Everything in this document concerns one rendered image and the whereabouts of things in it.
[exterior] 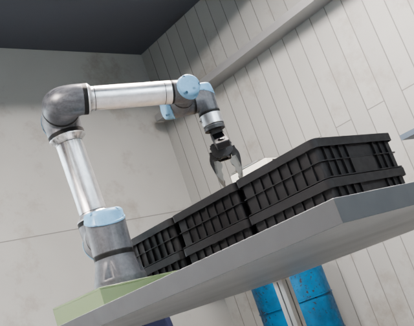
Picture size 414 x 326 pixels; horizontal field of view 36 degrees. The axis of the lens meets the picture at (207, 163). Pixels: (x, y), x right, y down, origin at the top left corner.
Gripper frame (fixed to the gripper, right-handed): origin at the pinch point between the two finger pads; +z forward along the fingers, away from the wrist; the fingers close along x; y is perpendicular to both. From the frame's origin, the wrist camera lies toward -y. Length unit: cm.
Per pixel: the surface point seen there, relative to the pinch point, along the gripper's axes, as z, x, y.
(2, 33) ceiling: -198, 120, 238
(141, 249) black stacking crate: 12.1, 35.8, 5.2
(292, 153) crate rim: 5.1, -15.1, -45.8
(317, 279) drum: 46, -42, 218
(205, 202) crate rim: 7.0, 10.5, -20.9
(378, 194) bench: 25, -17, -105
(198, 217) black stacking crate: 9.8, 13.9, -16.1
